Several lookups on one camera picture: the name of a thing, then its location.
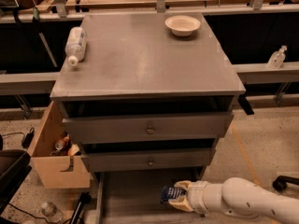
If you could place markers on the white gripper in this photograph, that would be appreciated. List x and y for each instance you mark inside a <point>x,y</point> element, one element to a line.
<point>197,196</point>

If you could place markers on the dark blue rxbar wrapper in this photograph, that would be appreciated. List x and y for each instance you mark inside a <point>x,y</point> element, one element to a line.
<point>171,194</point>

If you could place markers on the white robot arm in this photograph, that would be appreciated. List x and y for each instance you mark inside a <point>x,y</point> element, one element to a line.
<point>235,197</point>

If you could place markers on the grey middle drawer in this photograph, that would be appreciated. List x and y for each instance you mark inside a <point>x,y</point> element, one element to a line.
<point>147,160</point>

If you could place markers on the grey open bottom drawer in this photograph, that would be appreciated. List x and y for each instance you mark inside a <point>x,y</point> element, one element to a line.
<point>134,197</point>

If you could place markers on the grey top drawer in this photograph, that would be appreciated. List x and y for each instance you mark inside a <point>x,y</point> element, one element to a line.
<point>121,129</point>

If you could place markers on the grey drawer cabinet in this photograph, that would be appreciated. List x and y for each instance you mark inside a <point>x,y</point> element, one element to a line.
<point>134,66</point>

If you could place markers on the black chair caster base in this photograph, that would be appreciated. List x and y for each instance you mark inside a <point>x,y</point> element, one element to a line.
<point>282,181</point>

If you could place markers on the plastic bottle on floor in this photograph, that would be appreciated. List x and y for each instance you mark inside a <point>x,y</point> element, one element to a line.
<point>51,212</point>

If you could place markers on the bottle inside cardboard box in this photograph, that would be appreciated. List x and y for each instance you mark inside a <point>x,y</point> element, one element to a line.
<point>62,143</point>

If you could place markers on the cardboard box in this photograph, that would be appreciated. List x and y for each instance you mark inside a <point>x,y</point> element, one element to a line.
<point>55,172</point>

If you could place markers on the clear sanitizer pump bottle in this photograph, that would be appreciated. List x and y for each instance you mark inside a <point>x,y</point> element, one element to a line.
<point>277,58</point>

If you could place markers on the black power adapter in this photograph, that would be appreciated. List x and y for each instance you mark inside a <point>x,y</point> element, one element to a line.
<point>25,143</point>

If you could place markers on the white bowl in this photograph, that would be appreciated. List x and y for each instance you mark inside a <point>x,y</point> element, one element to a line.
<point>182,26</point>

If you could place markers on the black office chair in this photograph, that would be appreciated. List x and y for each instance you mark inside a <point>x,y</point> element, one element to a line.
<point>14,167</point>

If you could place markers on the clear plastic water bottle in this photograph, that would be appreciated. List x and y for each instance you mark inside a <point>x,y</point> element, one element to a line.
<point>76,46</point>

